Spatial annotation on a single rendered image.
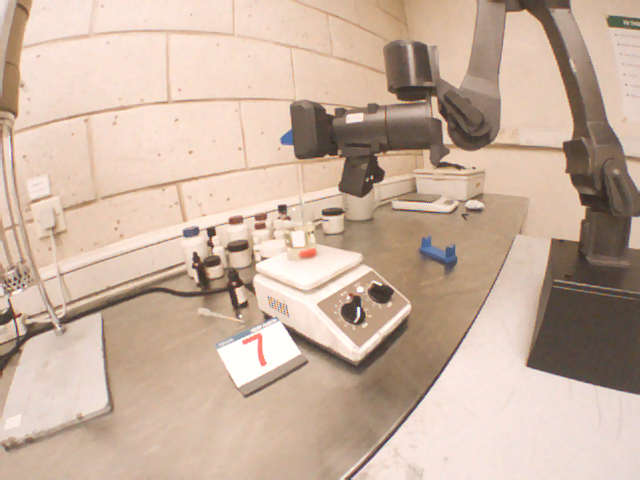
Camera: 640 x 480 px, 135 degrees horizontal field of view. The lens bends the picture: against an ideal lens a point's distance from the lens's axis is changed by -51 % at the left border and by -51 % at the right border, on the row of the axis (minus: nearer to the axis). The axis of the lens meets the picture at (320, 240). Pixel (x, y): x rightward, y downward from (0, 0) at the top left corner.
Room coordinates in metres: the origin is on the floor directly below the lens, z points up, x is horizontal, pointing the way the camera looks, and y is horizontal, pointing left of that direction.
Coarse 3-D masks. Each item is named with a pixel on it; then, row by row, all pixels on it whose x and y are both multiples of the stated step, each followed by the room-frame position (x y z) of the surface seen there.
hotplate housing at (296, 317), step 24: (360, 264) 0.37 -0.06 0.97; (264, 288) 0.34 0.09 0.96; (288, 288) 0.32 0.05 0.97; (336, 288) 0.31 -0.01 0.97; (264, 312) 0.36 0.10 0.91; (288, 312) 0.31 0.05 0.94; (312, 312) 0.27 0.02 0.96; (408, 312) 0.31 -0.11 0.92; (312, 336) 0.28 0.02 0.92; (336, 336) 0.25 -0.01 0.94; (384, 336) 0.26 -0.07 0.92; (360, 360) 0.23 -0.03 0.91
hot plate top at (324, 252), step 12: (324, 252) 0.39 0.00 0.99; (336, 252) 0.39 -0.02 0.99; (348, 252) 0.38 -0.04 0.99; (264, 264) 0.37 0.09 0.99; (276, 264) 0.36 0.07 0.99; (288, 264) 0.36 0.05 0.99; (300, 264) 0.35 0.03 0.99; (312, 264) 0.35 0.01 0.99; (324, 264) 0.34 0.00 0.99; (336, 264) 0.34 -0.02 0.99; (348, 264) 0.34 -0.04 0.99; (276, 276) 0.33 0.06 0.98; (288, 276) 0.32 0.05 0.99; (300, 276) 0.31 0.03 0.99; (312, 276) 0.31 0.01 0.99; (324, 276) 0.31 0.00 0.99; (300, 288) 0.29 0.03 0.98; (312, 288) 0.29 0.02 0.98
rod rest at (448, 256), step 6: (426, 240) 0.57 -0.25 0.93; (426, 246) 0.57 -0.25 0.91; (432, 246) 0.57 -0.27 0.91; (426, 252) 0.55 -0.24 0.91; (432, 252) 0.53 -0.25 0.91; (438, 252) 0.53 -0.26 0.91; (444, 252) 0.52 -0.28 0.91; (450, 252) 0.49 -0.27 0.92; (438, 258) 0.51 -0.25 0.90; (444, 258) 0.49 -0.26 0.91; (450, 258) 0.49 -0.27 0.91; (456, 258) 0.49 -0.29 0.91
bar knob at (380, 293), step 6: (372, 282) 0.31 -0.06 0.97; (378, 282) 0.31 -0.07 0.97; (372, 288) 0.31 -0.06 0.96; (378, 288) 0.31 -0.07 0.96; (384, 288) 0.30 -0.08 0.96; (390, 288) 0.31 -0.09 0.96; (372, 294) 0.31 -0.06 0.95; (378, 294) 0.31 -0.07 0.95; (384, 294) 0.31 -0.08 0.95; (390, 294) 0.30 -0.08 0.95; (378, 300) 0.30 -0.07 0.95; (384, 300) 0.30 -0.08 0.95
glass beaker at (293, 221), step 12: (288, 216) 0.36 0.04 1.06; (300, 216) 0.36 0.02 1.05; (312, 216) 0.38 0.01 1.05; (288, 228) 0.37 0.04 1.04; (300, 228) 0.36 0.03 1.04; (312, 228) 0.37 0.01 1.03; (288, 240) 0.37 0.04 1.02; (300, 240) 0.36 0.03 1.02; (312, 240) 0.37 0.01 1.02; (288, 252) 0.37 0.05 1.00; (300, 252) 0.36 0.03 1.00; (312, 252) 0.37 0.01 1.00
